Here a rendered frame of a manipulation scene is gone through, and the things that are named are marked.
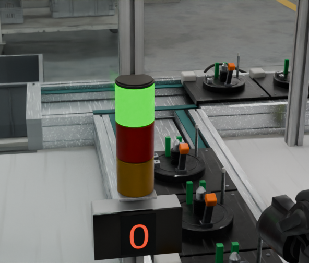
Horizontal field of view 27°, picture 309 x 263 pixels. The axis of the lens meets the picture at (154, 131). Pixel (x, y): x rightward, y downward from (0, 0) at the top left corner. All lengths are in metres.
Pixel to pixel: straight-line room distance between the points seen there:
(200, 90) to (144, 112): 1.34
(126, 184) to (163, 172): 0.69
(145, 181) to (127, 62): 0.16
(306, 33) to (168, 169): 0.64
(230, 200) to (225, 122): 0.61
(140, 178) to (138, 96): 0.11
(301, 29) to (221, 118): 0.37
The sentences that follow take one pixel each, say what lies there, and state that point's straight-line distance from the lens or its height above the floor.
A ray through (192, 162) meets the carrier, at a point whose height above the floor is 0.99.
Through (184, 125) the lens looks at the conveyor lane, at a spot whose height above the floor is 0.95.
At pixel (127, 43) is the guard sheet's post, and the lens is 0.83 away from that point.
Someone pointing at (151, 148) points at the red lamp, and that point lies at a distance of 0.85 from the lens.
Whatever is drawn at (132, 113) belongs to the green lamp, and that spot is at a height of 1.38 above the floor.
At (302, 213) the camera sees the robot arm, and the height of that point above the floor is 1.32.
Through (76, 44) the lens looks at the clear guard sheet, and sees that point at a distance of 0.84.
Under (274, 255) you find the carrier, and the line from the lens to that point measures 1.30.
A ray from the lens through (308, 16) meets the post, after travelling 1.94.
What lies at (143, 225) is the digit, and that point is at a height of 1.22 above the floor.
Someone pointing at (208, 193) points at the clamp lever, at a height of 1.07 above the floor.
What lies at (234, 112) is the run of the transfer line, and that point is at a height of 0.94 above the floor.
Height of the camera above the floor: 1.67
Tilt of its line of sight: 23 degrees down
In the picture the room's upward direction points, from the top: straight up
